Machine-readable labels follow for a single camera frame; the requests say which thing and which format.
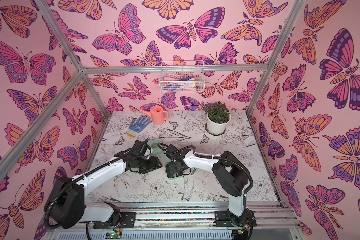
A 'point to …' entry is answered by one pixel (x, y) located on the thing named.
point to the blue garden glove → (136, 126)
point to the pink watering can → (158, 114)
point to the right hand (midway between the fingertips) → (174, 167)
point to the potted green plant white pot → (218, 116)
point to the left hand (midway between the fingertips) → (160, 166)
